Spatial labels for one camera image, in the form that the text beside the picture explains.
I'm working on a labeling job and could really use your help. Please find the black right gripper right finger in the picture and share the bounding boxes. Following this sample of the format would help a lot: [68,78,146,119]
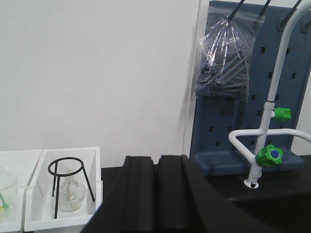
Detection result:
[156,155,278,233]

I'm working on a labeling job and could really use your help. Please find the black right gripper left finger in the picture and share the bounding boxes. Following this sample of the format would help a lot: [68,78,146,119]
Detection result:
[82,156,156,233]

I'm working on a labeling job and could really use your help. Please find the blue-grey pegboard drying rack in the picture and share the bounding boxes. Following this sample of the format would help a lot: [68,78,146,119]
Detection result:
[190,6,311,176]

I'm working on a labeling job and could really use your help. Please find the glass alcohol lamp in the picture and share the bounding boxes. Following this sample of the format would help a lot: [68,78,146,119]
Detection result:
[58,175,86,213]

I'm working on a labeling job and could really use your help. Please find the right white storage bin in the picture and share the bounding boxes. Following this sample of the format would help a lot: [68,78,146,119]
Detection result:
[24,147,103,233]

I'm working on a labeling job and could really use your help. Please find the white storage bin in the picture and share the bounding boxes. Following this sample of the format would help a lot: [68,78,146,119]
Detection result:
[24,147,103,233]
[0,149,42,233]

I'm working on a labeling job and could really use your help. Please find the white gooseneck lab faucet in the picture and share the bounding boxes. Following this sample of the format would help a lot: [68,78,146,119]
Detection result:
[228,2,311,189]

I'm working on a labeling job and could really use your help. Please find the middle white storage bin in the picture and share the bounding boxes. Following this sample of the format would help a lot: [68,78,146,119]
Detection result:
[0,149,42,233]

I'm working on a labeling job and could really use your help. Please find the glass beaker in middle bin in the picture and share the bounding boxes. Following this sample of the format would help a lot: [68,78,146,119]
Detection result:
[0,173,18,223]

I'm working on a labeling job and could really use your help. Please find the plastic bag of pegs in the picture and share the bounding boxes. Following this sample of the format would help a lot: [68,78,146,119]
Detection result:
[194,11,265,102]

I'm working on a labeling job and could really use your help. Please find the black wire tripod stand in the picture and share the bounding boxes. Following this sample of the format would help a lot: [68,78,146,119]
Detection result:
[47,157,95,219]

